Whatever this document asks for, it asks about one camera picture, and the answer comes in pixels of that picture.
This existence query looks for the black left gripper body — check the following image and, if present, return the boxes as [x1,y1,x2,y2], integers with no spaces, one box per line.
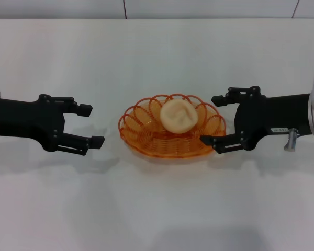
[0,94,66,153]

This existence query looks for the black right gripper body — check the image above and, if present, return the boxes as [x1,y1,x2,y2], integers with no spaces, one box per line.
[235,86,311,152]

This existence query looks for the pale round steamed bun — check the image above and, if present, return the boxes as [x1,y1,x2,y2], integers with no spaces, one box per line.
[160,99,199,134]

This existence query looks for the orange woven plastic basket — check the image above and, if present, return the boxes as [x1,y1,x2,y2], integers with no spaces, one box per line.
[118,93,227,158]

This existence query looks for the white tablecloth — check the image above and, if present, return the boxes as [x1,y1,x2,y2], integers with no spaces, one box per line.
[0,18,314,251]

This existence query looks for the right arm silver cable plug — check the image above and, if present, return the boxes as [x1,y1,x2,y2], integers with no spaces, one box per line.
[283,128,300,152]

